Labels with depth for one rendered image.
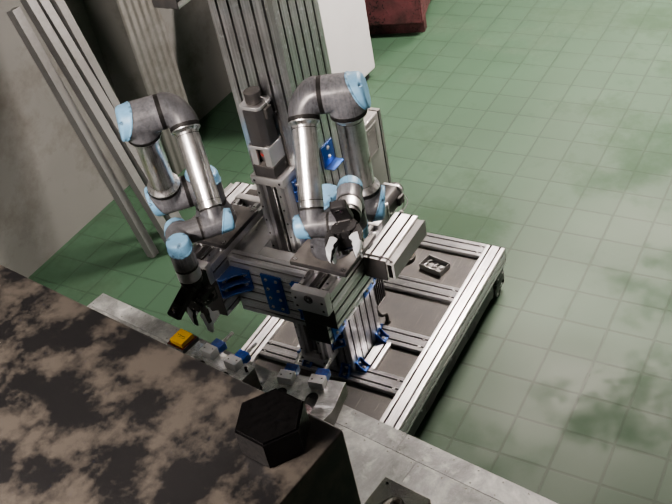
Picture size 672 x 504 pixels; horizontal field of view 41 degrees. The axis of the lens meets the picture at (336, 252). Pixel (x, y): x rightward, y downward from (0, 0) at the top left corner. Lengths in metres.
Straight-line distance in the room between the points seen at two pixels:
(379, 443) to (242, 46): 1.32
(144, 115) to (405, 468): 1.33
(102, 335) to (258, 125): 1.61
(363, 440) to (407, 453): 0.15
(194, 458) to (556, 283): 3.30
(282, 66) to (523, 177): 2.43
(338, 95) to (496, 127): 2.92
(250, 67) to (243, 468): 1.96
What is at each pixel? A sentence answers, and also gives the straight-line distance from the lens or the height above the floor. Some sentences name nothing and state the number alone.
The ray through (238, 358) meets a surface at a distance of 2.97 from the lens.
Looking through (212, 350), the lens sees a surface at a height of 0.92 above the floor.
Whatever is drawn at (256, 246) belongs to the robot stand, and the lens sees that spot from 3.34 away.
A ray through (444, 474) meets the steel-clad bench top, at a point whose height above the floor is 0.80.
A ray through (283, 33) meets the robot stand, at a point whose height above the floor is 1.75.
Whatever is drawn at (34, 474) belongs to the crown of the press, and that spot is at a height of 2.00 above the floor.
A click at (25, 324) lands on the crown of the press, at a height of 2.00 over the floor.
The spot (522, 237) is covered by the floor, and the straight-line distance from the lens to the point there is 4.68.
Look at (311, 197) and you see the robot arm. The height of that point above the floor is 1.42.
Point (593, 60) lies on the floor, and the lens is 6.17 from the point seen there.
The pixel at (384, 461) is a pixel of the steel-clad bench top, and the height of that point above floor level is 0.80.
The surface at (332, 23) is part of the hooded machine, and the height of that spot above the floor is 0.58.
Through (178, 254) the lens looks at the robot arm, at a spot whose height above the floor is 1.33.
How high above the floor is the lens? 2.95
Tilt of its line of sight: 38 degrees down
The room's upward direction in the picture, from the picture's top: 12 degrees counter-clockwise
